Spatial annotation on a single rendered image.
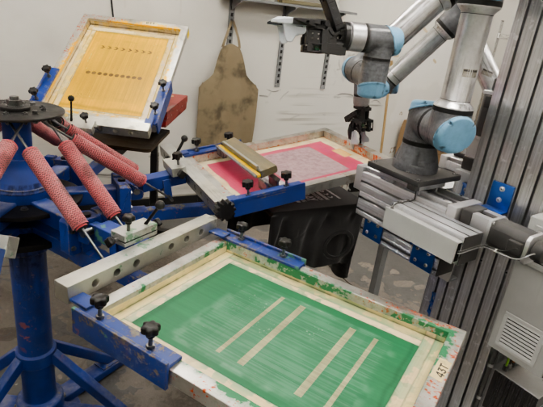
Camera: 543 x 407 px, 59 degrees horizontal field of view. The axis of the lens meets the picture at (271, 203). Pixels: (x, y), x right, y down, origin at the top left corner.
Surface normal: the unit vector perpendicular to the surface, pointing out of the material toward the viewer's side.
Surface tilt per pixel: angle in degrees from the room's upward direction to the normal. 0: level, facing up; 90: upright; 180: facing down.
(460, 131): 98
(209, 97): 88
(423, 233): 90
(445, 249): 90
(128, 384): 0
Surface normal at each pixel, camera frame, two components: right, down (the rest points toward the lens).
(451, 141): 0.17, 0.51
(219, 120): 0.73, 0.31
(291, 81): 0.46, 0.38
